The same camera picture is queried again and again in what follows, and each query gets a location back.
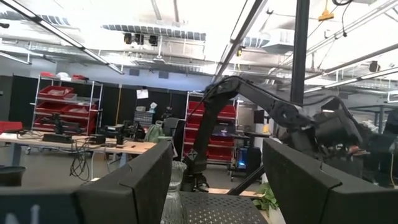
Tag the black office chair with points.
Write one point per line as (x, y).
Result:
(172, 127)

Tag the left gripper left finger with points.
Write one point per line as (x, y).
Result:
(136, 193)

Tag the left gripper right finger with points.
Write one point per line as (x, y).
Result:
(304, 193)

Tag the yellow hanging plug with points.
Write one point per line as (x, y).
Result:
(326, 15)

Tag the black aluminium rig frame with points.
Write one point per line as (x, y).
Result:
(300, 46)

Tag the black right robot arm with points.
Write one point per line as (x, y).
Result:
(205, 130)

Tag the black perforated metal riser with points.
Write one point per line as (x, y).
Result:
(217, 208)

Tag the green plant in white pot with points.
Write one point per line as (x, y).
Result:
(264, 199)

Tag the wooden background workbench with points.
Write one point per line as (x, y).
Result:
(124, 147)

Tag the pale green glass candle holder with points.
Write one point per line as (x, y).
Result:
(172, 205)

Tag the wheeled shelf with red bins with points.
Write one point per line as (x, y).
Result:
(224, 149)

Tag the white paper note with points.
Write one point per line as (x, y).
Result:
(142, 94)

